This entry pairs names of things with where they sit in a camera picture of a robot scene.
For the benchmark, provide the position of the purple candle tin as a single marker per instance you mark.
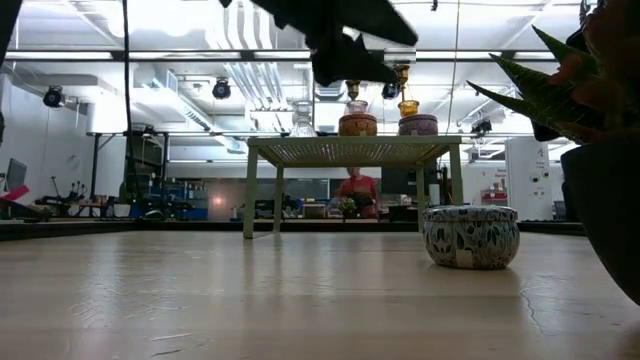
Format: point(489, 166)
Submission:
point(419, 126)

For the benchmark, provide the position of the black aluminium table frame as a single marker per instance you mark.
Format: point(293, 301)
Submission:
point(150, 227)

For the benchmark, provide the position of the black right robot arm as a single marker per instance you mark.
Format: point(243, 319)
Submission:
point(580, 37)

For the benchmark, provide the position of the black ceiling spotlight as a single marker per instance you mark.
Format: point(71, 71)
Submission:
point(221, 89)
point(481, 126)
point(53, 97)

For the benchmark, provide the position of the person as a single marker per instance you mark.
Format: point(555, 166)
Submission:
point(359, 192)

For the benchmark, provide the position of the blue white floral candle tin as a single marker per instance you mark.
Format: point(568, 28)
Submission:
point(470, 240)

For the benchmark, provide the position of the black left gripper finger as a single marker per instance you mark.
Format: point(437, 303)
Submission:
point(372, 67)
point(335, 60)

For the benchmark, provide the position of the blue storage bins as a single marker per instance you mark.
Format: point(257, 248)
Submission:
point(192, 202)

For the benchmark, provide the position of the orange patterned candle tin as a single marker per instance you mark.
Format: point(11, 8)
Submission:
point(358, 126)

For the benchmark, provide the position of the green succulent plant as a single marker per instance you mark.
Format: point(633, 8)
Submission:
point(575, 95)

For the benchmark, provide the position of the computer monitor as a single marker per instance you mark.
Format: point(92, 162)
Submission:
point(16, 174)

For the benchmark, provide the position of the amber glass votive holder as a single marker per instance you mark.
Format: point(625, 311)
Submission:
point(408, 108)

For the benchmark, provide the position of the green perforated metal shelf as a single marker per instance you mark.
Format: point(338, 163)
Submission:
point(350, 150)

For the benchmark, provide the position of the black plant pot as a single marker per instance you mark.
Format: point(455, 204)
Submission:
point(610, 210)

